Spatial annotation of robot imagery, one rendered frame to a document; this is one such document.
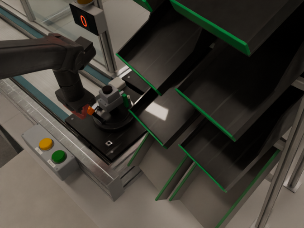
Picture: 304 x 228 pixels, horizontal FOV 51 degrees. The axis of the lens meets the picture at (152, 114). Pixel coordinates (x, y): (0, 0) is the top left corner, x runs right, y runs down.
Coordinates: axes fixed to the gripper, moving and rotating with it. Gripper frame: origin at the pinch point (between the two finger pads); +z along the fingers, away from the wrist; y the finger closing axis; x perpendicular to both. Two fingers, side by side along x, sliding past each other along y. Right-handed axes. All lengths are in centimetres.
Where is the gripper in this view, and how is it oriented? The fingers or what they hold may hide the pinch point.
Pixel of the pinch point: (83, 116)
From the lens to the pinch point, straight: 95.1
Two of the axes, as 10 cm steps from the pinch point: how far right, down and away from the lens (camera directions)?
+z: 0.9, 6.6, 7.5
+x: -7.0, 5.8, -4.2
